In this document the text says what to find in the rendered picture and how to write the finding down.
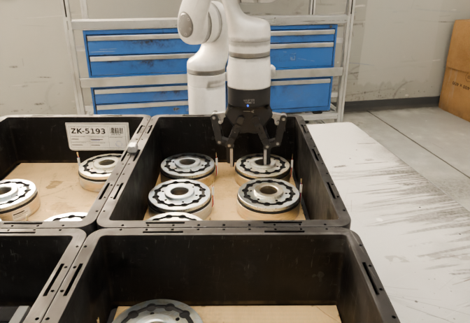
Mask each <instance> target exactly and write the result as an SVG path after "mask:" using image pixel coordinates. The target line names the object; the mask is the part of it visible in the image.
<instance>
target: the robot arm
mask: <svg viewBox="0 0 470 323"><path fill-rule="evenodd" d="M273 1H275V0H222V3H223V4H222V3H220V2H218V1H212V0H183V1H182V3H181V6H180V10H179V13H178V33H179V36H180V38H181V39H182V40H183V41H184V42H185V43H187V44H190V45H198V44H201V47H200V49H199V51H198V52H197V53H196V54H195V55H194V56H192V57H190V58H189V59H188V61H187V86H188V103H189V115H211V122H212V126H213V131H214V135H215V140H216V143H217V144H218V145H223V146H225V147H226V149H227V163H228V164H230V166H231V167H234V162H235V151H234V141H235V140H236V137H237V136H238V133H239V132H240V134H244V133H248V132H249V133H252V134H257V133H258V135H259V137H260V139H261V140H262V143H263V165H267V164H270V158H271V148H273V147H279V146H280V144H281V141H282V138H283V133H284V130H285V125H286V122H287V114H286V113H285V112H282V113H276V112H273V111H272V109H271V107H270V96H271V78H272V77H275V75H276V68H275V66H274V65H272V64H271V62H270V42H271V40H270V39H271V28H270V24H269V22H268V21H266V20H264V19H261V18H258V17H252V16H249V15H246V14H245V13H244V12H243V11H242V10H241V8H240V6H239V3H241V2H242V3H270V2H273ZM228 55H229V60H228ZM227 60H228V66H227V94H228V106H227V109H226V110H225V65H226V63H227ZM224 117H226V118H227V119H228V120H229V122H230V123H231V124H232V126H233V127H232V130H231V133H230V135H229V138H227V137H224V134H223V131H222V125H221V124H222V123H223V120H224ZM271 118H273V119H274V123H275V124H276V125H277V129H276V134H275V137H274V138H271V139H270V138H269V135H268V133H267V130H266V127H265V126H266V124H267V123H268V122H269V120H270V119H271Z"/></svg>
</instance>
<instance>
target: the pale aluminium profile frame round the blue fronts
mask: <svg viewBox="0 0 470 323"><path fill-rule="evenodd" d="M213 1H218V2H220V0H213ZM315 1H316V0H309V6H308V14H309V15H314V14H315ZM60 3H61V9H62V17H63V22H64V30H65V35H66V44H67V49H68V54H69V62H70V67H71V75H72V80H73V88H74V94H75V98H76V107H77V111H78V115H86V112H85V111H87V115H94V109H93V103H91V105H90V106H85V104H84V98H83V90H82V87H111V86H126V85H154V84H171V83H187V73H186V74H168V75H151V76H120V77H104V78H80V71H79V65H78V56H77V51H85V46H84V45H76V42H75V37H74V32H73V30H72V27H71V21H72V18H71V9H70V4H69V0H60ZM80 8H81V13H82V19H89V15H88V9H87V0H80ZM354 12H355V0H347V3H346V15H347V16H348V22H347V23H345V24H344V31H343V38H336V42H337V43H343V45H342V52H341V65H340V67H332V68H316V69H283V70H276V75H275V77H272V78H271V79H276V78H306V77H322V76H339V86H338V92H332V95H331V97H337V101H336V107H335V106H334V105H332V104H330V110H328V111H329V112H322V111H321V110H318V111H306V112H301V113H297V114H295V115H300V116H302V117H303V119H304V121H305V123H309V120H313V121H314V122H315V123H316V124H326V122H325V121H324V120H326V119H334V123H337V122H343V110H344V103H345V96H346V84H347V77H348V65H349V58H350V45H351V38H352V31H353V19H354ZM350 16H351V23H350ZM66 21H68V24H69V30H68V29H67V24H66Z"/></svg>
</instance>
